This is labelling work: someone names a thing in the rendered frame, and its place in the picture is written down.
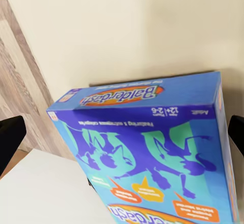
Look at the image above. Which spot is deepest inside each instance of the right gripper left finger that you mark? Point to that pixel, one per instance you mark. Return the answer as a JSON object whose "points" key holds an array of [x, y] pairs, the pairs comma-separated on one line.
{"points": [[12, 132]]}

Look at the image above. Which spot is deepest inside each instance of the bed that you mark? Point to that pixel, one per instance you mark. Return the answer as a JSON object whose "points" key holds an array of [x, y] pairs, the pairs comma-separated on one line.
{"points": [[91, 43]]}

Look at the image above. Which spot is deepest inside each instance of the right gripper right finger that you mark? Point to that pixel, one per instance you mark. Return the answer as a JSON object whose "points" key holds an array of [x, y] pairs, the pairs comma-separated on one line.
{"points": [[236, 131]]}

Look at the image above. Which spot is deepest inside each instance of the sliding door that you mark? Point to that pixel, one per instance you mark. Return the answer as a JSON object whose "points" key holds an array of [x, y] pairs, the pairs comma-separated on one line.
{"points": [[17, 157]]}

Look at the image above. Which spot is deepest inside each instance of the board game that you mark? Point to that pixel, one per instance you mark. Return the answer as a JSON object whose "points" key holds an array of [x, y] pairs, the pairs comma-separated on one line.
{"points": [[157, 151]]}

